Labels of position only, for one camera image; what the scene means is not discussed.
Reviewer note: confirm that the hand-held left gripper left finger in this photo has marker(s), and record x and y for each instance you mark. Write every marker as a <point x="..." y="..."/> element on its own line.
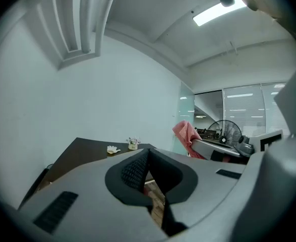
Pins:
<point x="82" y="200"/>

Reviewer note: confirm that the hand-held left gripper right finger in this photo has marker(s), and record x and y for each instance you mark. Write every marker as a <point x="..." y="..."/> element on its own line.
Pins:
<point x="208" y="183"/>

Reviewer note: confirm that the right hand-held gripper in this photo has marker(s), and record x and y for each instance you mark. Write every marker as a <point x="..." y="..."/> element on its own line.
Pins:
<point x="253" y="142"/>

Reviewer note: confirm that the pink cloth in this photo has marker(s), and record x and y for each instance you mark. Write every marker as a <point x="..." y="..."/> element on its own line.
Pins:
<point x="185" y="135"/>

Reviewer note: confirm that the black standing fan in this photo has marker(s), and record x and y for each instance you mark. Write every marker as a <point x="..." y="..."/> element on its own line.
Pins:
<point x="229" y="132"/>

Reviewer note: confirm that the frosted glass partition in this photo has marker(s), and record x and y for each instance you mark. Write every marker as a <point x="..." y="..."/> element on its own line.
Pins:
<point x="186" y="110"/>

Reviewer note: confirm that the black flat panel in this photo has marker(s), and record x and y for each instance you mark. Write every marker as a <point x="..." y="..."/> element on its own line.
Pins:
<point x="35" y="188"/>

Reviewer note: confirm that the white window blinds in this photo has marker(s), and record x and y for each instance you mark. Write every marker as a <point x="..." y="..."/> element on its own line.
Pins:
<point x="243" y="110"/>

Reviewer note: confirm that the white work glove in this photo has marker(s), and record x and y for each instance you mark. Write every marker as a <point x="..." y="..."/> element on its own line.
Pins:
<point x="112" y="149"/>

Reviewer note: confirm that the cream pot with pink flowers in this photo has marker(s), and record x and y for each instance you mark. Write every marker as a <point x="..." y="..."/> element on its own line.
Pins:
<point x="133" y="144"/>

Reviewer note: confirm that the rectangular ceiling light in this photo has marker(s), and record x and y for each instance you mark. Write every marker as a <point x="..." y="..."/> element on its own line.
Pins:
<point x="218" y="10"/>

